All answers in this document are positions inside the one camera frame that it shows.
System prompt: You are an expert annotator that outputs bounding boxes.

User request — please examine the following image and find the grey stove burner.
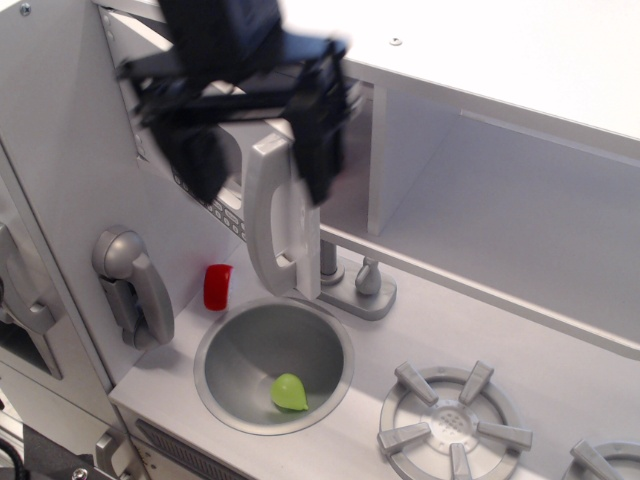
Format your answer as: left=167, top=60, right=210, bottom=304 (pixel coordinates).
left=562, top=440, right=639, bottom=480
left=377, top=361, right=533, bottom=479

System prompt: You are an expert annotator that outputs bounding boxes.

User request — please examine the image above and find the grey fridge door handle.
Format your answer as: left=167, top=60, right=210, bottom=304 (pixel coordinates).
left=1, top=224, right=63, bottom=335

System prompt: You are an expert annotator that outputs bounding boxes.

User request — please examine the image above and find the grey oven handle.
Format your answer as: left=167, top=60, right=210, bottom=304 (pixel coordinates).
left=95, top=433, right=129, bottom=477

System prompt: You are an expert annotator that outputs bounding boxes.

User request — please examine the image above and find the grey toy telephone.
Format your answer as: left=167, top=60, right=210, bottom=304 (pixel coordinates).
left=92, top=225, right=174, bottom=351

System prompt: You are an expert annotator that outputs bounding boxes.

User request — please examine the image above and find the green toy pear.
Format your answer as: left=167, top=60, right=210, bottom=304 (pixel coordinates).
left=270, top=373, right=309, bottom=411

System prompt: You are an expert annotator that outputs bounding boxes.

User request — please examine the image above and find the white toy kitchen cabinet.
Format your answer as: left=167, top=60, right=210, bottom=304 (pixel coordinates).
left=1, top=1, right=639, bottom=479

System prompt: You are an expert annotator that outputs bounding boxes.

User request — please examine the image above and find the red toy cup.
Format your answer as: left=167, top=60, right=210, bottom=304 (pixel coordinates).
left=203, top=264, right=233, bottom=311

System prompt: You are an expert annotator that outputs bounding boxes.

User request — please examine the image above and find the grey toy faucet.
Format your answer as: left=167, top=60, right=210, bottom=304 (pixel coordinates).
left=319, top=240, right=397, bottom=321

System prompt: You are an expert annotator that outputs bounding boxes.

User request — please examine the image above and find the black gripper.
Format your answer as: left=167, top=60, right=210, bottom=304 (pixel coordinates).
left=118, top=1, right=353, bottom=205

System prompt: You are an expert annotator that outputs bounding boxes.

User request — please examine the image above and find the grey round sink bowl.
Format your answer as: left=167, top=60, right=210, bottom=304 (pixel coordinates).
left=194, top=298, right=354, bottom=435

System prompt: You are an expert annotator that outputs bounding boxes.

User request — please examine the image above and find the white microwave door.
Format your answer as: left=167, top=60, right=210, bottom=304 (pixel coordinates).
left=97, top=4, right=322, bottom=303

